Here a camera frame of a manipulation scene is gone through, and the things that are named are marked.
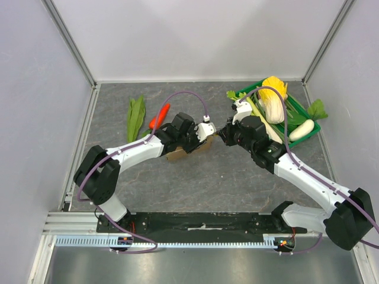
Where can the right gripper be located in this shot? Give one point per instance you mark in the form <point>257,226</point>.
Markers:
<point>228,134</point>

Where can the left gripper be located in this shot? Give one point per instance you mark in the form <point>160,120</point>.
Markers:
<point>196,144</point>

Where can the brown cardboard express box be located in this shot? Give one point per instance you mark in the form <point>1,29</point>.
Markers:
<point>179,153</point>

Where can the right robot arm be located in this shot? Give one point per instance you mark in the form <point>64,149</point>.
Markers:
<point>345,216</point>

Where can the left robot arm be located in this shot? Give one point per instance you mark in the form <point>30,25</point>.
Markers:
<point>98,173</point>

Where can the green celery stalk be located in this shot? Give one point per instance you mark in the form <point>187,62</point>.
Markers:
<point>256,112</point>

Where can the orange carrot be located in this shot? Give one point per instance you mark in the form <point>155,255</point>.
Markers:
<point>158,120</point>

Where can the yellow napa cabbage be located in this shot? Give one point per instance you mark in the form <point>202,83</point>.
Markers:
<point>271,102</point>

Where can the green plastic tray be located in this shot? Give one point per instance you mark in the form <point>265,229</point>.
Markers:
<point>279,128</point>

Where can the green leafy lettuce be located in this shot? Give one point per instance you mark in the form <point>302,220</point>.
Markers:
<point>135,117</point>

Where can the green bok choy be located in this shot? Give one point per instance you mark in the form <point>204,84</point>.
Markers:
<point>296,119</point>

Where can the white radish with leaves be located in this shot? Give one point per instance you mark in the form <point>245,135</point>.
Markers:
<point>316,111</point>

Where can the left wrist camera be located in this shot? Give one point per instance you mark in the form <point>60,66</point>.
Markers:
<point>205,129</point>

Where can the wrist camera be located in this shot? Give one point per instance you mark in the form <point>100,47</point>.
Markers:
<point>242,109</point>
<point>205,129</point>

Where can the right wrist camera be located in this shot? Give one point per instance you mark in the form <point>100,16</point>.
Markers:
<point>242,109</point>

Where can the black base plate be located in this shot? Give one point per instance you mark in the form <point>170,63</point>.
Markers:
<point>151,222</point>

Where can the grey slotted cable duct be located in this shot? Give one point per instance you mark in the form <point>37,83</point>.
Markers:
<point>123,242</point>

